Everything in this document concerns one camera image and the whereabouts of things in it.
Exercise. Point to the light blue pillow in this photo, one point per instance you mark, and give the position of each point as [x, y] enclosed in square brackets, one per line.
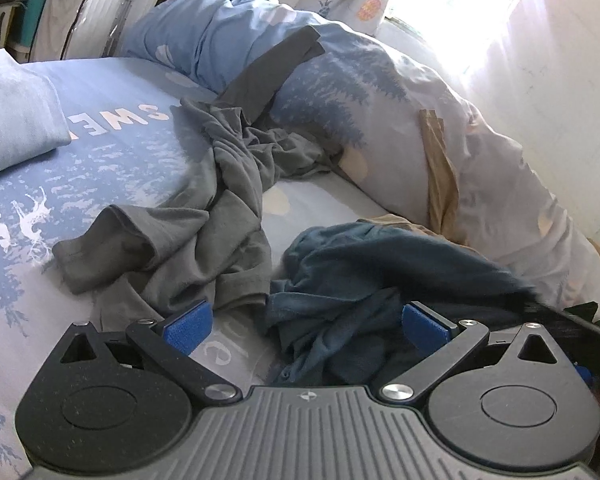
[15, 110]

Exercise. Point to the blue white printed duvet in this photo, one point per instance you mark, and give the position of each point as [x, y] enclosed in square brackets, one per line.
[505, 170]

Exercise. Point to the teal storage box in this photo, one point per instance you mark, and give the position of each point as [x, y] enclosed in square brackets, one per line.
[24, 20]

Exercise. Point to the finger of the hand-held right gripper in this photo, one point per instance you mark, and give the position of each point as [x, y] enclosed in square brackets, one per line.
[570, 322]

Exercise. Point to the beige tights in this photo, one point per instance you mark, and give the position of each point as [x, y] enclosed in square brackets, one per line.
[442, 180]

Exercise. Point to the dark grey cloth strip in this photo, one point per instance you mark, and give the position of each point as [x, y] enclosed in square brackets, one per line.
[275, 70]

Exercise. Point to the teal blue shirt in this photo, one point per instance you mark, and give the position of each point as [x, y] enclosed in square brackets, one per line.
[360, 280]

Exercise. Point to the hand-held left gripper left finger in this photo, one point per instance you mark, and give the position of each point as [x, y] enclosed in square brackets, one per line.
[187, 327]

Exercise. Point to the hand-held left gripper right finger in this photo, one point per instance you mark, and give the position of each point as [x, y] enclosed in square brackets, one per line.
[425, 327]

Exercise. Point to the olive grey shirt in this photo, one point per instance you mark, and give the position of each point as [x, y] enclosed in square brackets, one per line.
[220, 220]

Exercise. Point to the white storage bag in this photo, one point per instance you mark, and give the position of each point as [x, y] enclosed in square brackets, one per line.
[105, 0]

